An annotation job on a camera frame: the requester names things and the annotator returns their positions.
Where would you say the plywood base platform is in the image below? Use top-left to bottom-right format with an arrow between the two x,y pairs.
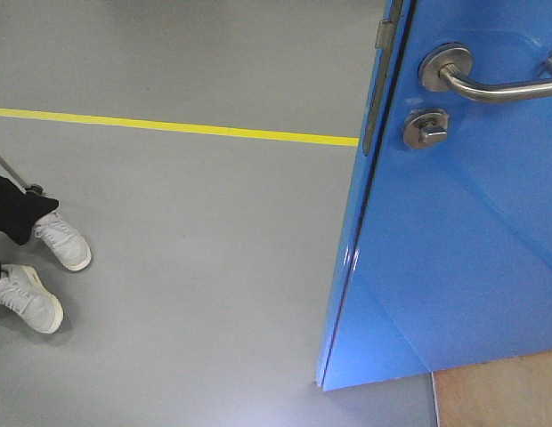
433,350 -> 552,426

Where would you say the near white sneaker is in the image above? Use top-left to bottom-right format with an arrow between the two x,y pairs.
0,264 -> 63,334

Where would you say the far white sneaker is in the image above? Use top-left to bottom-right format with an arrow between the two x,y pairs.
33,211 -> 92,272

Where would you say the steel door lever handle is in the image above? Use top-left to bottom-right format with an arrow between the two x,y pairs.
418,43 -> 552,103

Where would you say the steel thumb turn lock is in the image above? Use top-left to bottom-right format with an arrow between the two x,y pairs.
402,108 -> 450,149

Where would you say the blue door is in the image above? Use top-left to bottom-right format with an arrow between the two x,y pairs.
316,1 -> 552,391

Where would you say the far black trouser leg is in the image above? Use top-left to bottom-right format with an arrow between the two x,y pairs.
0,176 -> 59,245

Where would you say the grey chair leg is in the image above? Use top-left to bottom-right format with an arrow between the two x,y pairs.
0,154 -> 44,197

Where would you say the white sneaker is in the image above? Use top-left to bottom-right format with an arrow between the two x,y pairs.
33,211 -> 92,272
0,264 -> 63,334

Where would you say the door latch plate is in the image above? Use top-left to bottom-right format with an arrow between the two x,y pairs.
361,0 -> 403,156

